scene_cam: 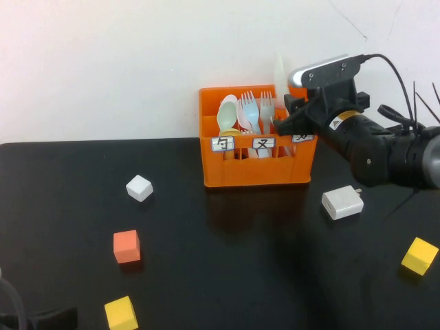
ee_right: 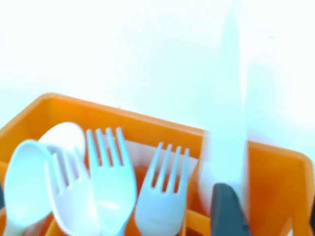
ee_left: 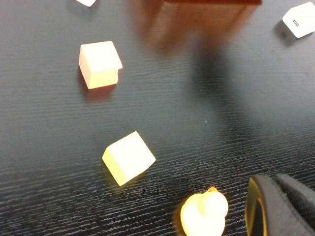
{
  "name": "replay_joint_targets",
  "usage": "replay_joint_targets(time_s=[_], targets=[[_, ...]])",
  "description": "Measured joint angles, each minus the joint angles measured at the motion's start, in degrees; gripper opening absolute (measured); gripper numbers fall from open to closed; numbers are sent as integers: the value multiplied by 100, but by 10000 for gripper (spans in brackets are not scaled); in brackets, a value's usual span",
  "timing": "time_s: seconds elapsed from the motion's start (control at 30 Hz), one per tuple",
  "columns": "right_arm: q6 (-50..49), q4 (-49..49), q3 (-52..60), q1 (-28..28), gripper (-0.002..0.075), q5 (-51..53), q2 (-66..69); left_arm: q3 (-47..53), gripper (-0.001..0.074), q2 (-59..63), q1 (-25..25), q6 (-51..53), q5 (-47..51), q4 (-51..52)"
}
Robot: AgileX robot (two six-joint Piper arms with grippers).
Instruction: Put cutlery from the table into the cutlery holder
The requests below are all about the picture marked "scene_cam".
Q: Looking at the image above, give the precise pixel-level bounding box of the grey plastic fork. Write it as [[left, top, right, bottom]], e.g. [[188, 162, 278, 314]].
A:
[[259, 91, 276, 135]]

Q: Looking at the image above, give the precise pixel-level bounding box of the grey cable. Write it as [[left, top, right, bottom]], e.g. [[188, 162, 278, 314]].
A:
[[0, 267, 25, 330]]

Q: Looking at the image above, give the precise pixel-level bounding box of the mint green plastic spoon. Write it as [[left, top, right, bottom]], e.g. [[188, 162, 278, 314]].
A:
[[217, 102, 238, 132]]

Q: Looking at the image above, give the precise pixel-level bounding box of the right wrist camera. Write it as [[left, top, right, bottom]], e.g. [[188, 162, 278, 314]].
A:
[[287, 53, 364, 91]]

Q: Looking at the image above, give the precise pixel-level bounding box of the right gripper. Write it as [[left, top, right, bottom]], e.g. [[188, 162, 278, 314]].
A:
[[273, 78, 391, 188]]

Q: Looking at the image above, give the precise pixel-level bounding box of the paper label marked spoon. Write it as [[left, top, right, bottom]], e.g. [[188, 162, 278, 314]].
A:
[[210, 136, 236, 153]]

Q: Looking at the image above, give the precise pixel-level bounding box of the orange plastic cutlery holder crate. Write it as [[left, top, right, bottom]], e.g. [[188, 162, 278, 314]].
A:
[[198, 82, 322, 188]]

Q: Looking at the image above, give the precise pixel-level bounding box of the light blue plastic fork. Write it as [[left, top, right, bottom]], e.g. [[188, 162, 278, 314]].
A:
[[236, 99, 255, 133], [240, 90, 272, 159]]

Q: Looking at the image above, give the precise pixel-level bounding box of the white cube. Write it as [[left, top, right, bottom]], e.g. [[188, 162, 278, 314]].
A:
[[125, 175, 154, 203]]

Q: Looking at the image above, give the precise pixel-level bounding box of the black camera cable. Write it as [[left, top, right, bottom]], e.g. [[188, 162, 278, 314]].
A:
[[357, 53, 420, 135]]

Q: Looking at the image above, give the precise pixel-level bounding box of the white plastic knife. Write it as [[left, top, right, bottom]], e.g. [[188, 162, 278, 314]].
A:
[[273, 52, 293, 111]]

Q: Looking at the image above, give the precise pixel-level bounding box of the orange cube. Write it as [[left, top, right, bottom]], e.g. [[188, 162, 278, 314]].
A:
[[113, 230, 141, 265]]

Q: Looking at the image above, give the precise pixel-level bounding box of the paper label marked fork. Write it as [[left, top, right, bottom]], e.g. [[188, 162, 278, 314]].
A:
[[252, 137, 276, 150]]

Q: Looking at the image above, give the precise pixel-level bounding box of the white power adapter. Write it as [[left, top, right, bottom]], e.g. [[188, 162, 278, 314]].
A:
[[321, 185, 364, 221]]

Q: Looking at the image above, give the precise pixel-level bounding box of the yellow cube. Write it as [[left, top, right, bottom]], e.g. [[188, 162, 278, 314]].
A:
[[400, 236, 439, 276], [104, 295, 140, 330]]

